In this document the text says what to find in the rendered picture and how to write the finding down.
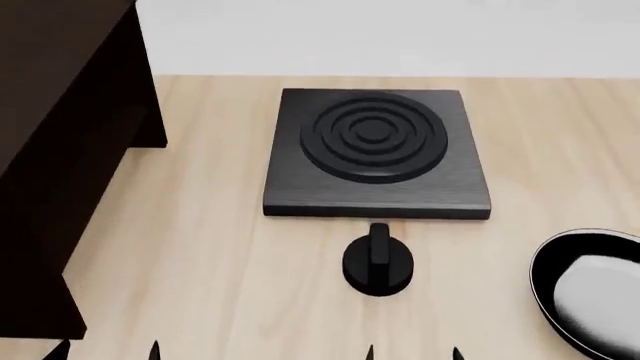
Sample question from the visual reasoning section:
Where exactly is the black round stove knob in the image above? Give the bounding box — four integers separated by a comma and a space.
342, 222, 416, 299

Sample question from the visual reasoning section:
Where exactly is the black square stove plate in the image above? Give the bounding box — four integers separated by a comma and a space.
262, 87, 492, 221

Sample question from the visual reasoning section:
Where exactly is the black frying pan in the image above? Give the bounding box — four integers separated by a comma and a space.
529, 228, 640, 360

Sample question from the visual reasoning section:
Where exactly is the dark brown wooden cabinet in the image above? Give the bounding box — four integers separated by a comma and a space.
0, 0, 169, 342

